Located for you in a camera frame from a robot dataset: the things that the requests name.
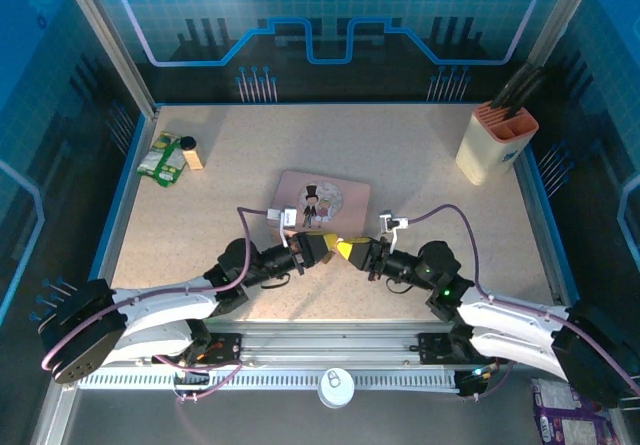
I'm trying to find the pink tin box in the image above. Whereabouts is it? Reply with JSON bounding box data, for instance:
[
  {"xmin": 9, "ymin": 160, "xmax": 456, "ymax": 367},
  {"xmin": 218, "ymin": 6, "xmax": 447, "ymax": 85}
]
[{"xmin": 269, "ymin": 168, "xmax": 372, "ymax": 246}]

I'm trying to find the small wooden block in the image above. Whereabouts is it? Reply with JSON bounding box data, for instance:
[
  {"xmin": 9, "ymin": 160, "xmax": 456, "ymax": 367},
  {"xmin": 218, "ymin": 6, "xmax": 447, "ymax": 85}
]
[{"xmin": 180, "ymin": 147, "xmax": 206, "ymax": 171}]

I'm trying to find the cream knife holder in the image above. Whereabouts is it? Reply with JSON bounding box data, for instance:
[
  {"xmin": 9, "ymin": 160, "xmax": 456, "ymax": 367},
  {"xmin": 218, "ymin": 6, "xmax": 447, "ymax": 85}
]
[{"xmin": 454, "ymin": 100, "xmax": 540, "ymax": 187}]

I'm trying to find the green snack packet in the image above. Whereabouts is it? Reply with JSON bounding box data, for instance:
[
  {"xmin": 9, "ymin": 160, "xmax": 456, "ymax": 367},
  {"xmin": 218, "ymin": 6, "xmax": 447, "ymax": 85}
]
[{"xmin": 136, "ymin": 131, "xmax": 187, "ymax": 190}]

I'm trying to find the white round lid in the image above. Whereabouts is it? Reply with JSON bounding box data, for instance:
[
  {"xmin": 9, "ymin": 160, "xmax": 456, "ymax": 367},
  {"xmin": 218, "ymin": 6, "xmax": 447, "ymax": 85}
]
[{"xmin": 318, "ymin": 367, "xmax": 356, "ymax": 409}]

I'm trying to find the purple snack packet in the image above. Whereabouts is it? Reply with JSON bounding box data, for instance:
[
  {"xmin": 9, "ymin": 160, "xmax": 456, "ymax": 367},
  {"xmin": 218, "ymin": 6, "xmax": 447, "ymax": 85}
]
[{"xmin": 529, "ymin": 377, "xmax": 619, "ymax": 445}]

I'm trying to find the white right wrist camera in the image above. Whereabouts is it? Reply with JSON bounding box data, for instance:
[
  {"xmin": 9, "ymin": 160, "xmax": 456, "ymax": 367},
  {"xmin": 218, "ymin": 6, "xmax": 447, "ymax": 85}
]
[{"xmin": 378, "ymin": 208, "xmax": 412, "ymax": 252}]

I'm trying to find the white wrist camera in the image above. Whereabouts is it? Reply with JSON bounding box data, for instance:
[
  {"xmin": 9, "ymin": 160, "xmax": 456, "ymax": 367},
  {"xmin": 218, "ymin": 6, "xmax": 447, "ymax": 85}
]
[
  {"xmin": 266, "ymin": 206, "xmax": 301, "ymax": 249},
  {"xmin": 378, "ymin": 208, "xmax": 412, "ymax": 252}
]

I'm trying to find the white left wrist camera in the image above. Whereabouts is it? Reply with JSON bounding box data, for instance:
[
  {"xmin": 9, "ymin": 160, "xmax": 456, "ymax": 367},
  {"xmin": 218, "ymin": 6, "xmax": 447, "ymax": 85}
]
[{"xmin": 266, "ymin": 206, "xmax": 301, "ymax": 249}]

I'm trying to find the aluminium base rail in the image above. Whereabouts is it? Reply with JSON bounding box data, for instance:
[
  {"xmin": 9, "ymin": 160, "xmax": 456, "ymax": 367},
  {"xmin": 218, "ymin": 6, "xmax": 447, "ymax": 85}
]
[{"xmin": 202, "ymin": 318, "xmax": 469, "ymax": 372}]

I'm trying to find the white slotted cable duct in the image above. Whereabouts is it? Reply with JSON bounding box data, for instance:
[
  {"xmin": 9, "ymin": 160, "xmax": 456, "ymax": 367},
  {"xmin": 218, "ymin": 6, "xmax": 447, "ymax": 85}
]
[{"xmin": 78, "ymin": 368, "xmax": 464, "ymax": 392}]

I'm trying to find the black knife handle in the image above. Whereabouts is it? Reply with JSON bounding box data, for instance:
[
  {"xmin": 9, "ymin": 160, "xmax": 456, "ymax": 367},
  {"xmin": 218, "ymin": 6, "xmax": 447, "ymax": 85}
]
[
  {"xmin": 504, "ymin": 67, "xmax": 547, "ymax": 117},
  {"xmin": 492, "ymin": 62, "xmax": 535, "ymax": 110}
]

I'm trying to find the aluminium frame post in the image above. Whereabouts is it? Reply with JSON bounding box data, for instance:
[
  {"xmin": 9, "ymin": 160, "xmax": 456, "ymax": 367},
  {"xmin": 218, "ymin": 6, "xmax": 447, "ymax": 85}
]
[
  {"xmin": 53, "ymin": 0, "xmax": 160, "ymax": 119},
  {"xmin": 524, "ymin": 0, "xmax": 601, "ymax": 74}
]

